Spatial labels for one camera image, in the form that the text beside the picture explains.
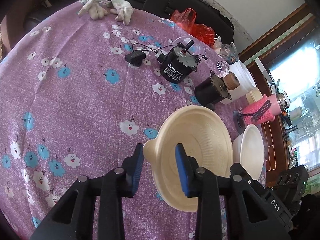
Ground black motor with label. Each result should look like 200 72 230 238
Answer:
157 40 201 84

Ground small cream bowl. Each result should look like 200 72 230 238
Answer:
246 87 263 105

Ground pink sleeved bottle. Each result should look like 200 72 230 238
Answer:
241 92 291 125

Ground cream plastic bowl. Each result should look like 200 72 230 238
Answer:
143 106 233 212

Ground purple floral tablecloth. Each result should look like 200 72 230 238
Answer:
0 0 267 240

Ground white plastic jar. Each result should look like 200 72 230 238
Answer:
218 61 256 105

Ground small black adapter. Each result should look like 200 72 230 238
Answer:
125 50 146 67

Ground red plastic bag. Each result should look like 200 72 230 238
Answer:
170 8 215 47

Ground white bowl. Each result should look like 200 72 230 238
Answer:
232 124 264 180

